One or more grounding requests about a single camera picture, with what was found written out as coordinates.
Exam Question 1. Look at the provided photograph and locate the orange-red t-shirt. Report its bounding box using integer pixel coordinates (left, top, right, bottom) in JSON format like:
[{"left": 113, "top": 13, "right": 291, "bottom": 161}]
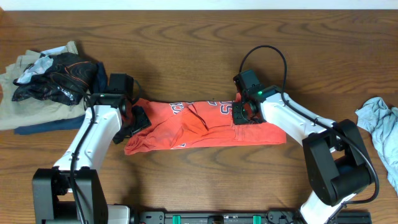
[{"left": 124, "top": 99, "right": 287, "bottom": 156}]

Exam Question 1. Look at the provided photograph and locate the light blue-grey garment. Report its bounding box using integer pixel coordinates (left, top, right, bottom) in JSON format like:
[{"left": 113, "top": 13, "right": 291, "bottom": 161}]
[{"left": 355, "top": 97, "right": 397, "bottom": 192}]

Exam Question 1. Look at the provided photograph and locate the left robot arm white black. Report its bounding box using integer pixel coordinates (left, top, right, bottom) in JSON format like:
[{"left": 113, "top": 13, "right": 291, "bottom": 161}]
[{"left": 32, "top": 73, "right": 151, "bottom": 223}]

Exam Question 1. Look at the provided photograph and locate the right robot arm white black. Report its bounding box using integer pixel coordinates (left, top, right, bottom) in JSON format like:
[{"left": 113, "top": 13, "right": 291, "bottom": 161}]
[{"left": 232, "top": 70, "right": 377, "bottom": 223}]

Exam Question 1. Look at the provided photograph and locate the navy blue folded garment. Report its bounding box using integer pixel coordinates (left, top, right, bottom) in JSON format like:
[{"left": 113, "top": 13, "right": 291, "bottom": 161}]
[{"left": 14, "top": 62, "right": 108, "bottom": 135}]

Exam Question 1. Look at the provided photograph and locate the black patterned folded garment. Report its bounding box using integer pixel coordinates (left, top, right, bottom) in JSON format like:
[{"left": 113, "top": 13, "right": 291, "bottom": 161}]
[{"left": 12, "top": 52, "right": 98, "bottom": 106}]

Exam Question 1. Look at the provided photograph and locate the beige folded garment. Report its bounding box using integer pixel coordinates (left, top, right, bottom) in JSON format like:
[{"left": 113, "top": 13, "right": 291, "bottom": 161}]
[{"left": 1, "top": 50, "right": 85, "bottom": 131}]

